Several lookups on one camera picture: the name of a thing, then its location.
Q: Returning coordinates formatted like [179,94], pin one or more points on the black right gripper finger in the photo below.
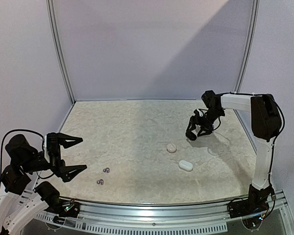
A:
[203,131]
[192,124]

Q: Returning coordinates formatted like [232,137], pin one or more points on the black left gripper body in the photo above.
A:
[54,167]

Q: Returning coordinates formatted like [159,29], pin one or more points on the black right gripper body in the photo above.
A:
[201,122]

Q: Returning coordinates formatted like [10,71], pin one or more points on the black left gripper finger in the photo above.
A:
[69,172]
[68,141]

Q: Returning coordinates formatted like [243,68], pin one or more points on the round white pink case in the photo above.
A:
[171,148]

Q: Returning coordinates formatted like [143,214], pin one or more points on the white oval charging case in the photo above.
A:
[185,165]

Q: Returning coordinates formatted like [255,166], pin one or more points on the black oval charging case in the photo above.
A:
[191,136]

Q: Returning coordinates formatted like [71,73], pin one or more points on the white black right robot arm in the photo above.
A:
[267,123]

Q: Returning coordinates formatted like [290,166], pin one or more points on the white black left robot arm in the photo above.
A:
[25,160]

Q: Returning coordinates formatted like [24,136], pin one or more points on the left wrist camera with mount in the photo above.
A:
[47,145]

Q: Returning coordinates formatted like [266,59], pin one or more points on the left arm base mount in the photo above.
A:
[65,209]

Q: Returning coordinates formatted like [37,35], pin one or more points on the aluminium front rail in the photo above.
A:
[200,212]

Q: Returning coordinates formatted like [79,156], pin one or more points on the white slotted cable duct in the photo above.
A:
[104,226]

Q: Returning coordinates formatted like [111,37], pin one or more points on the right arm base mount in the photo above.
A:
[257,201]

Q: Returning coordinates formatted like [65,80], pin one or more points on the aluminium corner frame post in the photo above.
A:
[248,44]

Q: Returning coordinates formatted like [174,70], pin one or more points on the aluminium left frame post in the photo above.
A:
[59,51]

